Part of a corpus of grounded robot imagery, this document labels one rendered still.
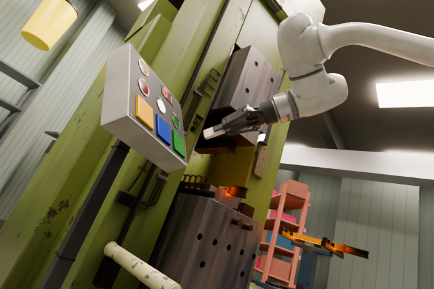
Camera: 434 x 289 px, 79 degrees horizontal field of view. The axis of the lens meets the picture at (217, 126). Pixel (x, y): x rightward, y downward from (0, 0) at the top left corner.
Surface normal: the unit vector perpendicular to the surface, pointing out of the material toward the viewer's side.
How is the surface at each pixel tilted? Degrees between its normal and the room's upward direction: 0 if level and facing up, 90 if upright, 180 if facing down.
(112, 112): 90
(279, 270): 90
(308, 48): 137
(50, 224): 90
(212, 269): 90
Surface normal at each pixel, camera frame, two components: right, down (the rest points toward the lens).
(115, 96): -0.34, -0.49
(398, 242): -0.52, -0.50
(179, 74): 0.66, -0.10
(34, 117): 0.79, 0.02
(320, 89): -0.09, 0.18
